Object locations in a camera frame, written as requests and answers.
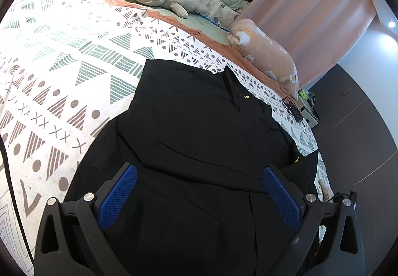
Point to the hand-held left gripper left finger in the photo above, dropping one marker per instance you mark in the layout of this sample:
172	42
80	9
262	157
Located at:
118	195

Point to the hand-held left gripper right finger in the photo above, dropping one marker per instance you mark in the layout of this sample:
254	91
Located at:
281	196

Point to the black garment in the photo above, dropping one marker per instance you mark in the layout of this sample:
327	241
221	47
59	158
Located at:
192	126

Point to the white nightstand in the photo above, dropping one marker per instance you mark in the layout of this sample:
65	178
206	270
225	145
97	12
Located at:
309	116

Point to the green box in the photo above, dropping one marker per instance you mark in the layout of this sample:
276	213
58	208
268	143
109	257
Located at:
303	95

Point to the pink printed pillow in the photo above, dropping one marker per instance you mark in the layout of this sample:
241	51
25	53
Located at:
267	49

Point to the patterned white bedspread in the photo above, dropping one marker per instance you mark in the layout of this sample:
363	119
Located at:
62	55

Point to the light green bed sheet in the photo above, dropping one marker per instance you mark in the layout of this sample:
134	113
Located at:
199	23

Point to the pink curtain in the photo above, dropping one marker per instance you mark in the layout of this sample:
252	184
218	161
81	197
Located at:
311	8

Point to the white crumpled cloth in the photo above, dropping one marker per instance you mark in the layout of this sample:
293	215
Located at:
214	7

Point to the ceiling spotlight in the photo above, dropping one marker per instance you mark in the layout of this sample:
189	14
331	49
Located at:
392	24

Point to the wall switch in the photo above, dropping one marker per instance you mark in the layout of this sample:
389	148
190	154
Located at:
344	91

